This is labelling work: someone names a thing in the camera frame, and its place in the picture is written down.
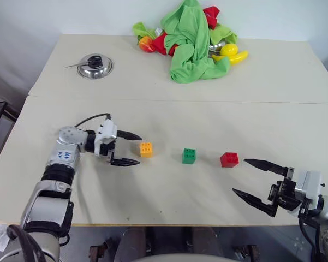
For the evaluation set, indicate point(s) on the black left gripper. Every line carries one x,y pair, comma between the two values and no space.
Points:
108,149

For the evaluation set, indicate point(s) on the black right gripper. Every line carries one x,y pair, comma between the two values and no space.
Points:
285,192

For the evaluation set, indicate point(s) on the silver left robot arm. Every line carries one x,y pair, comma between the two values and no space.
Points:
65,142

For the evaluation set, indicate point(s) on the yellow toy brick cube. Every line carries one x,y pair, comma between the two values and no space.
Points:
146,150

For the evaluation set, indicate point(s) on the red toy brick cube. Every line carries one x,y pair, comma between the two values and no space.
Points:
229,160

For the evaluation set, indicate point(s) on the green toy brick cube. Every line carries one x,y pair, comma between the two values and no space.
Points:
189,156

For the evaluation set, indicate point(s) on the dark rounded brown shape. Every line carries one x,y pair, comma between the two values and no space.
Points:
133,241
206,241

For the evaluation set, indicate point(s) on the steel pot lid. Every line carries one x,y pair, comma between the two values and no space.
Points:
103,69

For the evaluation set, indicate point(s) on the thin pointed metal stick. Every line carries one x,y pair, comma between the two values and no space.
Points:
73,65

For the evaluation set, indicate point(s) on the orange toy peach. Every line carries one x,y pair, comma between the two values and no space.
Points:
146,44

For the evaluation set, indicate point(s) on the red cloth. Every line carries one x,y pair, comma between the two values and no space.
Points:
211,15
160,43

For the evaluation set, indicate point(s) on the pale grey robot torso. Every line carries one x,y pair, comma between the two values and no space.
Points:
177,258

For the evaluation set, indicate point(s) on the large green cloth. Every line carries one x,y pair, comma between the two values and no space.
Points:
191,46

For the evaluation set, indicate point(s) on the yellow toy banana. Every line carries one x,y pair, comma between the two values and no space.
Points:
238,58

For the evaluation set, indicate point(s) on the steel bowl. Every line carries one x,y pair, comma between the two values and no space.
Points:
215,46

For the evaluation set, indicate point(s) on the yellow toy lemon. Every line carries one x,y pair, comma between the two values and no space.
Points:
229,50

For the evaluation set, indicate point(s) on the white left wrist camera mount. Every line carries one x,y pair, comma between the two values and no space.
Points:
107,131

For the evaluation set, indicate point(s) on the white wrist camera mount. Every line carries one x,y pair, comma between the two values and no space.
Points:
311,183
107,131

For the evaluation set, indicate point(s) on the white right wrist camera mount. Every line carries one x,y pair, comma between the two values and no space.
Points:
311,183

